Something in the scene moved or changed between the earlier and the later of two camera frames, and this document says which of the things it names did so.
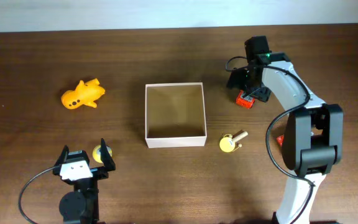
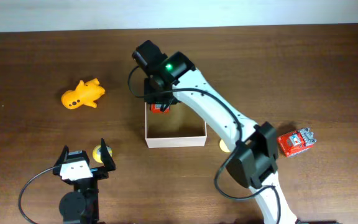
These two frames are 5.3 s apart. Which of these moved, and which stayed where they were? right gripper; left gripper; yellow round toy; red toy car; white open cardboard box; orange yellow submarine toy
Moved: right gripper; red toy car
Stayed: left gripper; yellow round toy; white open cardboard box; orange yellow submarine toy
